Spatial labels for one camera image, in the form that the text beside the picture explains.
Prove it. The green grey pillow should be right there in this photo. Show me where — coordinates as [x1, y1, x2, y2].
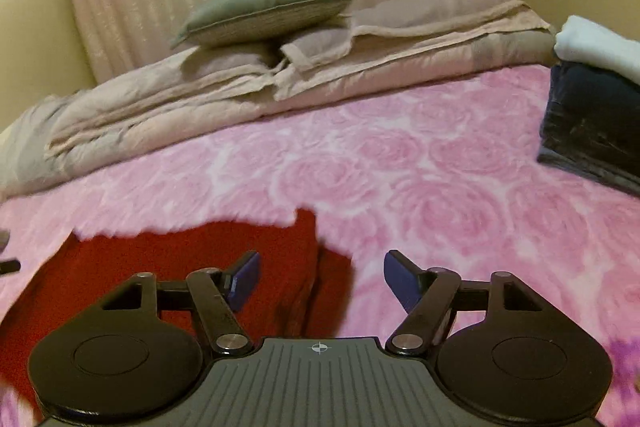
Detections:
[170, 0, 355, 49]

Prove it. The grey pink folded duvet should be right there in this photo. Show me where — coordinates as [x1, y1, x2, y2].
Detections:
[1, 0, 554, 198]

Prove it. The red patterned knit sweater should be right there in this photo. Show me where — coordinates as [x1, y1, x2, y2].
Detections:
[1, 209, 354, 405]

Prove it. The dark folded garment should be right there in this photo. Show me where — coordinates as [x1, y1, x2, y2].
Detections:
[537, 62, 639, 197]

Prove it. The white folded towel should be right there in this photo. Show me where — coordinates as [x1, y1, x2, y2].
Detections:
[554, 15, 640, 83]

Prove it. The pink rose bed blanket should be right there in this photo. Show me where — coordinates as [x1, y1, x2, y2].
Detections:
[1, 66, 639, 426]

